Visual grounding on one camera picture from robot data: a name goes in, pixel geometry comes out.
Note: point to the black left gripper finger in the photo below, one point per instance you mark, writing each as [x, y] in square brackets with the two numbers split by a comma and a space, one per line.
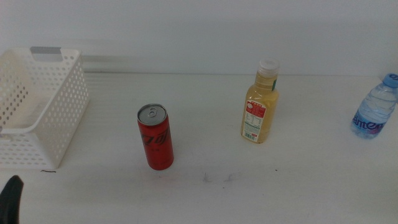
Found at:
[11, 202]

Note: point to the red soda can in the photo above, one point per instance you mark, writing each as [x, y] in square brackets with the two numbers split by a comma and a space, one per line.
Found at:
[157, 140]

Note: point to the clear water bottle blue cap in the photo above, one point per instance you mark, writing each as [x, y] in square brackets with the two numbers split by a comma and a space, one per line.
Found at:
[374, 109]

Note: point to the thin black thread scrap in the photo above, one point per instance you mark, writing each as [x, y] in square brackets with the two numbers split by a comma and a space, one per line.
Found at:
[48, 171]

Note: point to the white perforated plastic basket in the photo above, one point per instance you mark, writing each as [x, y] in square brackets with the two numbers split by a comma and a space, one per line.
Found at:
[66, 124]

